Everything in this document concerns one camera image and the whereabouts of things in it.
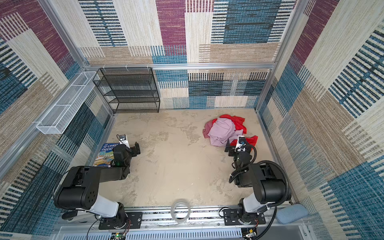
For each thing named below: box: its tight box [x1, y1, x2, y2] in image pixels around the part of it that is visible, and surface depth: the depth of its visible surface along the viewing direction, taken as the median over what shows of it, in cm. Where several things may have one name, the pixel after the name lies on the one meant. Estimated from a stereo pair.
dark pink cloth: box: [202, 119, 214, 139], surface depth 107 cm
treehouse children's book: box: [93, 142, 120, 167], surface depth 96 cm
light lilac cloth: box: [207, 117, 244, 147], surface depth 100 cm
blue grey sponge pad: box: [275, 204, 309, 225], surface depth 73 cm
